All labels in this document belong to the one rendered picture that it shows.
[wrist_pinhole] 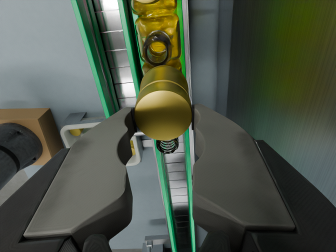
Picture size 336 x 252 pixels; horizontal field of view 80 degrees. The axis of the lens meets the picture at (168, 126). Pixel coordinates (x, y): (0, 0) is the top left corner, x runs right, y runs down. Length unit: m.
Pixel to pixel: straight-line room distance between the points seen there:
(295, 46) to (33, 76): 0.68
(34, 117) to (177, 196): 0.52
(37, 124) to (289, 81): 0.66
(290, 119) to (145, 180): 0.73
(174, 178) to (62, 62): 0.49
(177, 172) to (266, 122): 0.44
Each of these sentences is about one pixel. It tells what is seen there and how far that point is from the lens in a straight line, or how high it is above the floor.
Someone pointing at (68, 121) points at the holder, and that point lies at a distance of 0.70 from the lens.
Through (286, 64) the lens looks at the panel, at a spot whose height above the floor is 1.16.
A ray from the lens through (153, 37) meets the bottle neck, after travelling 0.21.
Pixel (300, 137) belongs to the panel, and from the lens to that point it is 0.21.
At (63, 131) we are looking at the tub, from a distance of 0.68.
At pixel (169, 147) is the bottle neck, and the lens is 0.27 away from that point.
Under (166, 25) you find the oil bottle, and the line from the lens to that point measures 0.26.
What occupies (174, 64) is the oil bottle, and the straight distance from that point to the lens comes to 0.28.
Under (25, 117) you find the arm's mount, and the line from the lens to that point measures 0.74.
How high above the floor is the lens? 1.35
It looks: 58 degrees down
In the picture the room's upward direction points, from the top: 179 degrees clockwise
